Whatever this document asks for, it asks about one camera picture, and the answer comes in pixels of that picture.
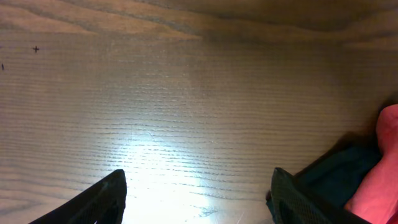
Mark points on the black garment under t-shirt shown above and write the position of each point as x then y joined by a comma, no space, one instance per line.
336,177

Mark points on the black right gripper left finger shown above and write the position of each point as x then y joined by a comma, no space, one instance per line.
102,203

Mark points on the red printed t-shirt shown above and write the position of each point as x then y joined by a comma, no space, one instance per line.
376,198

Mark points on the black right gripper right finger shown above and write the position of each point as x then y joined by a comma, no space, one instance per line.
292,203

